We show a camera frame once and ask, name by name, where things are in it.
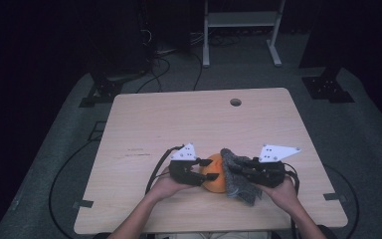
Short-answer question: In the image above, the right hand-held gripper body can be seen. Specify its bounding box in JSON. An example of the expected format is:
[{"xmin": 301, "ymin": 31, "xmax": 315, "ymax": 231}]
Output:
[{"xmin": 251, "ymin": 143, "xmax": 302, "ymax": 189}]

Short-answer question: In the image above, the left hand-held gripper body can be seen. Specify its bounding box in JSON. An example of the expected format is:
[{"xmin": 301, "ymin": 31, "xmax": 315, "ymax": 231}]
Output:
[{"xmin": 168, "ymin": 142, "xmax": 210, "ymax": 187}]

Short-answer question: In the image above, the orange plush toy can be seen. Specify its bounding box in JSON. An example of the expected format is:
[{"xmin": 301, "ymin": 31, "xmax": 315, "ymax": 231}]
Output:
[{"xmin": 199, "ymin": 152, "xmax": 229, "ymax": 194}]

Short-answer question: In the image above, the grey cloth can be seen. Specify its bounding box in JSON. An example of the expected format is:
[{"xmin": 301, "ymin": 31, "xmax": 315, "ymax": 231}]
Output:
[{"xmin": 220, "ymin": 147, "xmax": 264, "ymax": 207}]

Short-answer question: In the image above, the person's left hand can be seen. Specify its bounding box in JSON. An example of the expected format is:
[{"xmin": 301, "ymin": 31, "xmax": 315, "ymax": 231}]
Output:
[{"xmin": 146, "ymin": 166, "xmax": 194, "ymax": 202}]

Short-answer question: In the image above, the person's right hand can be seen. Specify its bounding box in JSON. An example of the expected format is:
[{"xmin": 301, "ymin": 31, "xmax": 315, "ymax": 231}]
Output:
[{"xmin": 256, "ymin": 174, "xmax": 301, "ymax": 217}]

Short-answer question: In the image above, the black tape strip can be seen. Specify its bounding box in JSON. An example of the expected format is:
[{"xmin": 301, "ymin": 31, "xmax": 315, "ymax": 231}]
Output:
[
  {"xmin": 72, "ymin": 199, "xmax": 95, "ymax": 209},
  {"xmin": 322, "ymin": 192, "xmax": 348, "ymax": 202}
]

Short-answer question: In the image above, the black stand base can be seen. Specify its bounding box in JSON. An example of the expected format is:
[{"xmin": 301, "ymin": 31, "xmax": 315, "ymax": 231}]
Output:
[
  {"xmin": 301, "ymin": 66, "xmax": 356, "ymax": 104},
  {"xmin": 78, "ymin": 74, "xmax": 124, "ymax": 109}
]

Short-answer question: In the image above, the dark equipment cabinet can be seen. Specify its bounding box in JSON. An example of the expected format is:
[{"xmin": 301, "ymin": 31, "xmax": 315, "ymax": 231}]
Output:
[{"xmin": 89, "ymin": 0, "xmax": 153, "ymax": 75}]

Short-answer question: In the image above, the left hand-held gripper black cable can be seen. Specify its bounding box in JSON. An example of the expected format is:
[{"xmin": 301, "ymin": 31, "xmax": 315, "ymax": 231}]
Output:
[{"xmin": 144, "ymin": 144, "xmax": 185, "ymax": 195}]

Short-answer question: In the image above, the hand-held gripper black cable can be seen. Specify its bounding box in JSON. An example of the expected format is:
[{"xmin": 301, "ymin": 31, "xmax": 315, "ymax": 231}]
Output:
[
  {"xmin": 144, "ymin": 144, "xmax": 185, "ymax": 195},
  {"xmin": 283, "ymin": 162, "xmax": 301, "ymax": 239}
]

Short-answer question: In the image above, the right hand-held gripper black cable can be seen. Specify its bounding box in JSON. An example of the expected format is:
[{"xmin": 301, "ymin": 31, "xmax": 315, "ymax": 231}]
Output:
[{"xmin": 283, "ymin": 162, "xmax": 301, "ymax": 239}]

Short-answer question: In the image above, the black floor cable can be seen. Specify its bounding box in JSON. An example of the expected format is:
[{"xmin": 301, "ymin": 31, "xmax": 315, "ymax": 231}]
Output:
[
  {"xmin": 135, "ymin": 56, "xmax": 172, "ymax": 94},
  {"xmin": 192, "ymin": 52, "xmax": 204, "ymax": 92},
  {"xmin": 322, "ymin": 163, "xmax": 360, "ymax": 239},
  {"xmin": 48, "ymin": 138, "xmax": 96, "ymax": 239}
]

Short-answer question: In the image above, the tangle of black cables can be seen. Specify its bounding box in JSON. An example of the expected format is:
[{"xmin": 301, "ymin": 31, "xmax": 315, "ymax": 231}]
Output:
[{"xmin": 208, "ymin": 33, "xmax": 242, "ymax": 48}]

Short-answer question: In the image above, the white metal stand frame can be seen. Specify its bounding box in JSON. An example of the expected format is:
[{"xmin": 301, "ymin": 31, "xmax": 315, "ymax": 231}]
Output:
[{"xmin": 202, "ymin": 0, "xmax": 287, "ymax": 69}]

